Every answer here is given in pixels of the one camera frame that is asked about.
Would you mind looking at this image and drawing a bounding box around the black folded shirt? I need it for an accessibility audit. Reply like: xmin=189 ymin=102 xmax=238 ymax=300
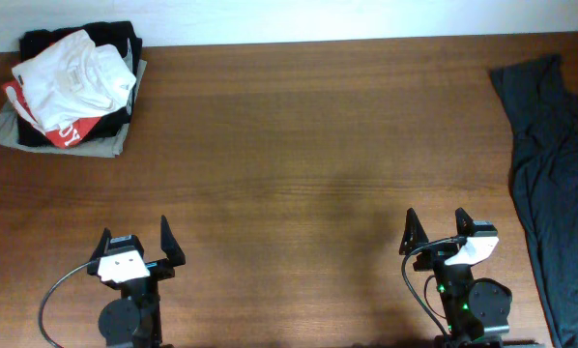
xmin=19 ymin=21 xmax=143 ymax=142

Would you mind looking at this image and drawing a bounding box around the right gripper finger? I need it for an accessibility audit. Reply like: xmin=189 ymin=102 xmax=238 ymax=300
xmin=455 ymin=208 xmax=475 ymax=236
xmin=399 ymin=208 xmax=429 ymax=255

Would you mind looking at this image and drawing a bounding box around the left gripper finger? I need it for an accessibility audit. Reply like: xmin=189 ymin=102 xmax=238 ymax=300
xmin=160 ymin=216 xmax=186 ymax=267
xmin=90 ymin=228 xmax=111 ymax=261

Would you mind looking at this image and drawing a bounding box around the red and white folded shirt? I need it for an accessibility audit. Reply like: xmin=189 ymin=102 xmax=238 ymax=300
xmin=1 ymin=80 xmax=101 ymax=149

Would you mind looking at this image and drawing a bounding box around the grey folded shirt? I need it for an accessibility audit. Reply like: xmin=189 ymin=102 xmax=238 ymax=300
xmin=0 ymin=81 xmax=130 ymax=158

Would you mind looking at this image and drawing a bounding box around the dark teal t-shirt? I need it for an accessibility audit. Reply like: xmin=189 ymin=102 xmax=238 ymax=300
xmin=489 ymin=54 xmax=578 ymax=347

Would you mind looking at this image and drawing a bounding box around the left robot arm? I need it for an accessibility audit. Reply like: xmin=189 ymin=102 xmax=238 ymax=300
xmin=87 ymin=216 xmax=186 ymax=348

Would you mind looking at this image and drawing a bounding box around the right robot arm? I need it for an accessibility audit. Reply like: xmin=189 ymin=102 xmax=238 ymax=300
xmin=399 ymin=208 xmax=512 ymax=347

